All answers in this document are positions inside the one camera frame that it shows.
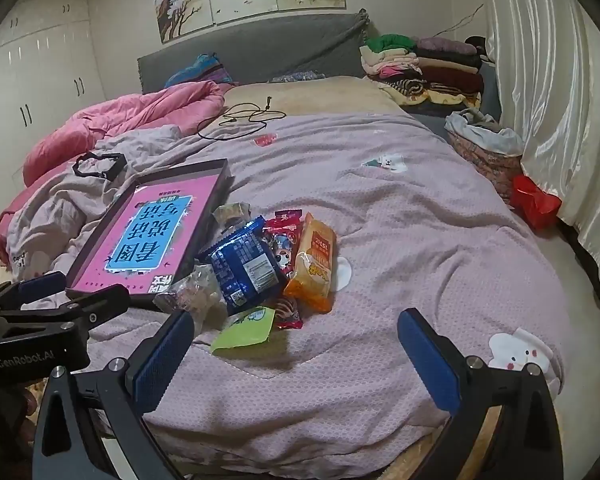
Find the stack of folded clothes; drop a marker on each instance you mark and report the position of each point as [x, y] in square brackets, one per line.
[420, 70]

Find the pink blue book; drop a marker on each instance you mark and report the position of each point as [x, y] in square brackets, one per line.
[150, 230]

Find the dark patterned cloth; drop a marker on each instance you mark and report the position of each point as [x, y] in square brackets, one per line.
[295, 78]

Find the tan bed sheet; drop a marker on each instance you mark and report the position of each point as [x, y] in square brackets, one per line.
[320, 95]

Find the purple red snack stick packet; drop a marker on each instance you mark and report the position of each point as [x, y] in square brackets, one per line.
[287, 312]

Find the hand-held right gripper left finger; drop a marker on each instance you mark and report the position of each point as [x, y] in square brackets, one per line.
[162, 360]

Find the grey white cloth pile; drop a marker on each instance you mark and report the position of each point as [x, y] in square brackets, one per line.
[485, 132]

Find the black garment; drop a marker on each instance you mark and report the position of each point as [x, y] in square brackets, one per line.
[477, 47]

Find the beige snack packet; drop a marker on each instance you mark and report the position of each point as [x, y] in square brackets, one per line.
[232, 212]

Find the dark purple shallow box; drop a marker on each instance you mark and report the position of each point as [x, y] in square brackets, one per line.
[220, 175]

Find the blue striped pillow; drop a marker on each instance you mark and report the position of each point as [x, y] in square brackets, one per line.
[200, 70]

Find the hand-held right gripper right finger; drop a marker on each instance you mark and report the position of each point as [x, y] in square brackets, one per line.
[427, 360]

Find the pink quilt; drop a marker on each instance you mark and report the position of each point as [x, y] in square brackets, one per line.
[130, 110]

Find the red cartoon snack packet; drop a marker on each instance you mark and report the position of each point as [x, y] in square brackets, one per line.
[280, 252]

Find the red cloth item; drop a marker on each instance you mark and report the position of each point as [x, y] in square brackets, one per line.
[535, 202]

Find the clear pastry packet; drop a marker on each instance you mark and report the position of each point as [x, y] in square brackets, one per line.
[195, 290]

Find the orange snack packet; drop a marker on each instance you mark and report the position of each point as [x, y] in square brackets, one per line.
[312, 260]

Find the white satin curtain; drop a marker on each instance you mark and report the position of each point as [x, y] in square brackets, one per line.
[555, 110]

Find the green snack packet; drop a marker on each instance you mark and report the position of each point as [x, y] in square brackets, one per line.
[242, 330]

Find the black plastic frame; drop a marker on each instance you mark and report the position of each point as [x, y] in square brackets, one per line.
[116, 166]

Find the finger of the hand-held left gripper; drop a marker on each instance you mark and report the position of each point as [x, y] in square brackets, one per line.
[42, 285]
[95, 307]

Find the grey headboard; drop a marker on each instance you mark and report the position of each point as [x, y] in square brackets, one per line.
[280, 50]

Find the blue snack packet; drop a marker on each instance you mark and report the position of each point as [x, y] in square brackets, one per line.
[245, 265]

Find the white wardrobe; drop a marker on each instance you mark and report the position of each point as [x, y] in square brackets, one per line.
[40, 75]

